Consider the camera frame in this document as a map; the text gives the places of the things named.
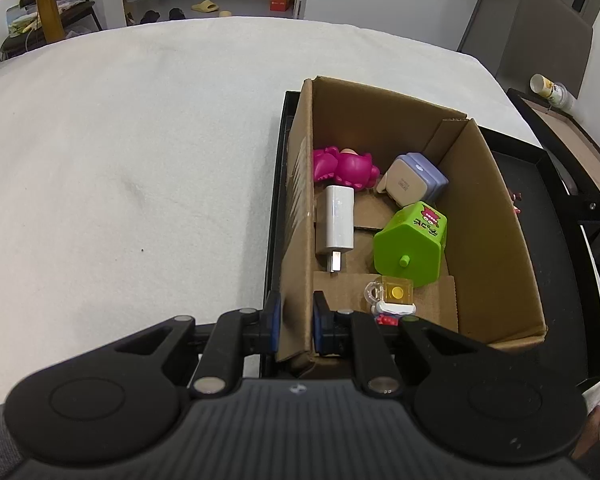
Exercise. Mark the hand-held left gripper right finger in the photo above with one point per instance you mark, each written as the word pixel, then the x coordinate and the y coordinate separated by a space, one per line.
pixel 321 321

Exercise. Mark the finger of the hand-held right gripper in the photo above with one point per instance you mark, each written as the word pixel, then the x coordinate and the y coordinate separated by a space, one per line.
pixel 597 207

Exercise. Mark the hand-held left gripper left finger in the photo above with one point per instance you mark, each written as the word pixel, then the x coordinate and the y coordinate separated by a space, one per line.
pixel 274 321

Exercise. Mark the red block toy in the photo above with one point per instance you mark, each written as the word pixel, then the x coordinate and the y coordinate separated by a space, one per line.
pixel 386 320

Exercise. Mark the black shallow tray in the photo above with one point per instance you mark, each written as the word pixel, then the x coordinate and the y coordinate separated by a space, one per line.
pixel 555 260

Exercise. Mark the clear mug toy yellow cube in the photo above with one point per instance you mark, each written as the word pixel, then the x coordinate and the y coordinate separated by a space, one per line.
pixel 394 296

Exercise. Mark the white power adapter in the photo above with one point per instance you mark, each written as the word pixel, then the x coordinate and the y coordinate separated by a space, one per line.
pixel 336 220

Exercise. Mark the green house-shaped toy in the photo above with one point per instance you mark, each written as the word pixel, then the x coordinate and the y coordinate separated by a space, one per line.
pixel 410 250

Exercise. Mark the brown cardboard box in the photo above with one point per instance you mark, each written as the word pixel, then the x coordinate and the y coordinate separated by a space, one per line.
pixel 490 260

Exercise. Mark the lavender and beige small box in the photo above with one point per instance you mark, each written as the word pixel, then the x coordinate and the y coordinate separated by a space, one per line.
pixel 415 180

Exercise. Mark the person's left hand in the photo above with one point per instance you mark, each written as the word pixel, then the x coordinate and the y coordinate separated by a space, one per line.
pixel 591 432

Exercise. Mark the black-framed brown board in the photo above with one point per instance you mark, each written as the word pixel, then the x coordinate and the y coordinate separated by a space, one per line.
pixel 575 140

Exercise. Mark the magenta toy figure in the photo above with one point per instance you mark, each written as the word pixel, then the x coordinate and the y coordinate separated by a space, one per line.
pixel 350 167

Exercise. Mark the black slipper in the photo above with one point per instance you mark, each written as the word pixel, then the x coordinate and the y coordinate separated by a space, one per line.
pixel 149 17
pixel 177 14

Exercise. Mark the black chair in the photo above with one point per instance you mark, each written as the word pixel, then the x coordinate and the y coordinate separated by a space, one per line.
pixel 77 10

